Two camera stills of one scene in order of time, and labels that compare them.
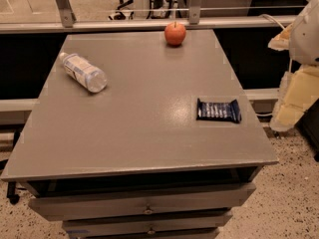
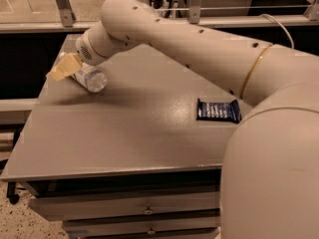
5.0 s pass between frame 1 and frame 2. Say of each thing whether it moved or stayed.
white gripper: moved
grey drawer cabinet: stayed
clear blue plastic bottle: stayed
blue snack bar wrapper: stayed
